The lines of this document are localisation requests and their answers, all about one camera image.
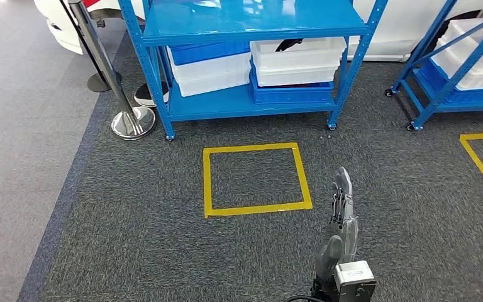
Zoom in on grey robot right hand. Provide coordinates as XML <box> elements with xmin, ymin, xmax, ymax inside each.
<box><xmin>314</xmin><ymin>166</ymin><xmax>360</xmax><ymax>293</ymax></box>

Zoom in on small black part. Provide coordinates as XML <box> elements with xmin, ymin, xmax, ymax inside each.
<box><xmin>274</xmin><ymin>38</ymin><xmax>304</xmax><ymax>52</ymax></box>

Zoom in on blue metal shelf rack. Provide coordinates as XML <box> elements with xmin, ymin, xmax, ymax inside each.
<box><xmin>117</xmin><ymin>0</ymin><xmax>389</xmax><ymax>142</ymax></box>

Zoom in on blue rack with casters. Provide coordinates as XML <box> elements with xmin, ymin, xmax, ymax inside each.
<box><xmin>385</xmin><ymin>0</ymin><xmax>483</xmax><ymax>132</ymax></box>

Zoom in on white car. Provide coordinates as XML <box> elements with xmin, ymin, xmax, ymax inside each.
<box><xmin>33</xmin><ymin>0</ymin><xmax>483</xmax><ymax>64</ymax></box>

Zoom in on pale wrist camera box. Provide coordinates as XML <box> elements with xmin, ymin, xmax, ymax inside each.
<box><xmin>334</xmin><ymin>260</ymin><xmax>375</xmax><ymax>292</ymax></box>

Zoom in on black camera bracket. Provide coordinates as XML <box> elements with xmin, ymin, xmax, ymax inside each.
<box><xmin>310</xmin><ymin>277</ymin><xmax>378</xmax><ymax>302</ymax></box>

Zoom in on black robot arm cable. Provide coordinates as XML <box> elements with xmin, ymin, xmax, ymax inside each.
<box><xmin>284</xmin><ymin>294</ymin><xmax>330</xmax><ymax>302</ymax></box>

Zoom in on chrome stanchion post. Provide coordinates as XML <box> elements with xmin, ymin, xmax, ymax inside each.
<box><xmin>133</xmin><ymin>81</ymin><xmax>170</xmax><ymax>109</ymax></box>
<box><xmin>67</xmin><ymin>0</ymin><xmax>157</xmax><ymax>142</ymax></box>

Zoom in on black stanchion post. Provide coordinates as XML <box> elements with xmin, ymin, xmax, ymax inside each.
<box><xmin>58</xmin><ymin>0</ymin><xmax>122</xmax><ymax>93</ymax></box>

